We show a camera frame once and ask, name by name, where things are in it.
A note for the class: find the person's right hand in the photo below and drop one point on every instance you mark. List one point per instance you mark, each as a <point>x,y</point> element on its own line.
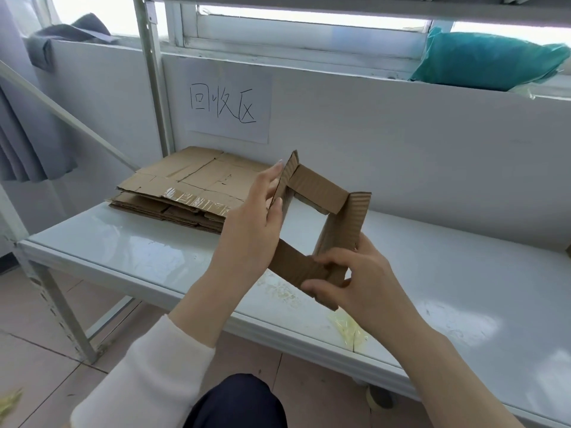
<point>374,289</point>

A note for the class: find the person's left hand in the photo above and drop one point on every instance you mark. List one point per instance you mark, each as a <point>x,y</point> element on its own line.
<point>250,236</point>

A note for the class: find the clear tape wad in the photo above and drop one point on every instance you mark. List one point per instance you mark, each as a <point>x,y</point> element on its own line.
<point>345,329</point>

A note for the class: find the large cardboard box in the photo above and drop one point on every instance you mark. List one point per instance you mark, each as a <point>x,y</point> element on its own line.
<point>348,218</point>

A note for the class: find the plain brown cardboard box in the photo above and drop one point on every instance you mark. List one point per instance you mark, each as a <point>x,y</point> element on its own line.
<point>196,173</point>

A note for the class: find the person's right forearm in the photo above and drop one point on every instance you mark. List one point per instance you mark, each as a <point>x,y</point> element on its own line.
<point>446,383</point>

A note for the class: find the person's left forearm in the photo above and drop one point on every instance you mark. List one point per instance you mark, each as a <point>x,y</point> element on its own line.
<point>205,312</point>

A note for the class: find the person's black trousers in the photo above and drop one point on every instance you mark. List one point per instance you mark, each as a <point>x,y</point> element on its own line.
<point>236,403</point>

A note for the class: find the white handwritten paper sign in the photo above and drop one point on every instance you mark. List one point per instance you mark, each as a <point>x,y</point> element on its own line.
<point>227,129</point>

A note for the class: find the white wrist sleeve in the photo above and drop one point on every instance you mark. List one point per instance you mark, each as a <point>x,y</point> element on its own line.
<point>147,378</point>

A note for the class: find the white metal shelf rack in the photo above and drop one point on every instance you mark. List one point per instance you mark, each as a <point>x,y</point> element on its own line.
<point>154,84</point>

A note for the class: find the grey curtain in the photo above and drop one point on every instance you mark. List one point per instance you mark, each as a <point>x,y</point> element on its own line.
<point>27,142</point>

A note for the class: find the teal plastic bag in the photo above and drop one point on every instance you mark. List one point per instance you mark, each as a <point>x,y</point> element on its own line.
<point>482,60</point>

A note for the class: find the grey cloth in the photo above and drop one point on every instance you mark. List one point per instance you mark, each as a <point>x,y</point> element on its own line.
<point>44,44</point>

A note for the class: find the pile of crumpled yellowish tape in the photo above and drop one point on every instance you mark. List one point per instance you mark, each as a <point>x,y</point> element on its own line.
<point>10,398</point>

